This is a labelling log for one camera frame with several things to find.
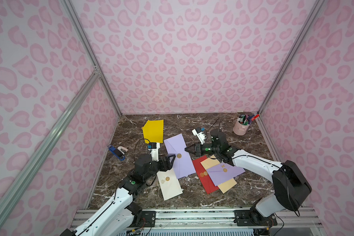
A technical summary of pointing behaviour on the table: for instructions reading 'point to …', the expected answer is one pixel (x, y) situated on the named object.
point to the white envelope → (169, 184)
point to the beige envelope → (213, 162)
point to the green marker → (243, 117)
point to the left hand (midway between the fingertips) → (171, 154)
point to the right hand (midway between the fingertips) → (184, 151)
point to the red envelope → (206, 180)
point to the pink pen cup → (241, 124)
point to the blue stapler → (119, 151)
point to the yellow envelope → (153, 131)
